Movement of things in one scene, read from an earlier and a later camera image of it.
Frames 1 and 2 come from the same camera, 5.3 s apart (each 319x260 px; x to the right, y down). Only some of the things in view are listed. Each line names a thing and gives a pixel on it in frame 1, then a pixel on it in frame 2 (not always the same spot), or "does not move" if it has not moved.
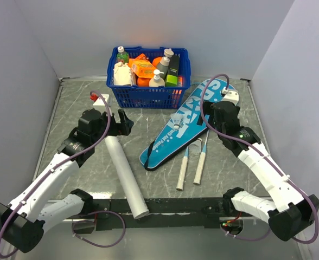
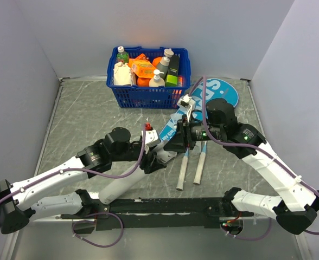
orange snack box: x=141 y=67 does not move
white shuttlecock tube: x=136 y=203 -> x=120 y=186
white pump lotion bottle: x=157 y=81 does not move
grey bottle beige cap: x=163 y=64 does not move
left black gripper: x=116 y=127 -> x=147 y=162
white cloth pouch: x=122 y=74 does not move
